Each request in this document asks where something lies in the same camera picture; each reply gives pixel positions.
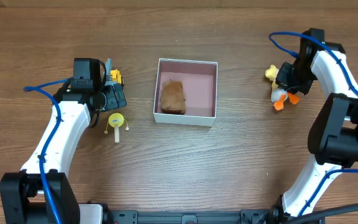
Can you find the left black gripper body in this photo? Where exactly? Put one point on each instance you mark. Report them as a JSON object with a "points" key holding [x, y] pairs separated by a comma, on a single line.
{"points": [[115, 97]]}

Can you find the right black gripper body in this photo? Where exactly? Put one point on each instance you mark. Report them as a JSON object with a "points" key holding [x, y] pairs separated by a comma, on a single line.
{"points": [[285, 78]]}

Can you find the yellow toy excavator truck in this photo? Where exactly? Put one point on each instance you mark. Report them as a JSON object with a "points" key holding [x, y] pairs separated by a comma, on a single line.
{"points": [[113, 76]]}

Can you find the white orange plush duck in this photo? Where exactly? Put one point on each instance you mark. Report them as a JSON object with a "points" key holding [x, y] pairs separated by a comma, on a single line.
{"points": [[278, 95]]}

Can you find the yellow wooden rattle drum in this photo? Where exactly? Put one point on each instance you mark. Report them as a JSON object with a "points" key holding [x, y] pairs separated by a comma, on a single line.
{"points": [[115, 121]]}

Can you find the brown furry plush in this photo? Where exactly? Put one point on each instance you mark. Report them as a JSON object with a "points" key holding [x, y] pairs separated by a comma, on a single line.
{"points": [[172, 99]]}

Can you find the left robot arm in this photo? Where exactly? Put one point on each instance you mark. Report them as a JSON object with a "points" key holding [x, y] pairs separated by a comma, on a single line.
{"points": [[40, 192]]}

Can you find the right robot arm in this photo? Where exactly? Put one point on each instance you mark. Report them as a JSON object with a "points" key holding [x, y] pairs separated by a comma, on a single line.
{"points": [[333, 137]]}

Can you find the white box pink interior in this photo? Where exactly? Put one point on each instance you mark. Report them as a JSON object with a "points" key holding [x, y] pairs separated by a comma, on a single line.
{"points": [[200, 85]]}

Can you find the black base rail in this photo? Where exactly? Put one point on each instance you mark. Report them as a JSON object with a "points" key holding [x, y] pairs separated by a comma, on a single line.
{"points": [[211, 217]]}

